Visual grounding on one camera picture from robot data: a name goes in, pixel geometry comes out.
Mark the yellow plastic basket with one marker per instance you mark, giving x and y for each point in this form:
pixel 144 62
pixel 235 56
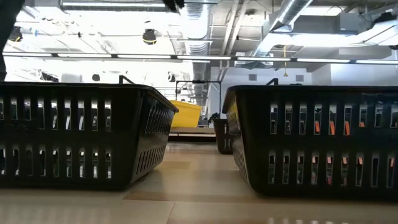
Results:
pixel 186 115

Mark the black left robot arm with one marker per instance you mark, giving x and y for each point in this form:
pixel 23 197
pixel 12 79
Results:
pixel 9 18

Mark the long ceiling light strip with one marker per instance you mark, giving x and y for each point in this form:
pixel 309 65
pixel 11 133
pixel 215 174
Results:
pixel 84 55

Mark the silver round ventilation duct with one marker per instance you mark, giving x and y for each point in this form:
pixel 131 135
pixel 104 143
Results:
pixel 197 28

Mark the silver slanted ventilation duct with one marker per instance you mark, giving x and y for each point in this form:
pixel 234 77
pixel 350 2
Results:
pixel 292 12

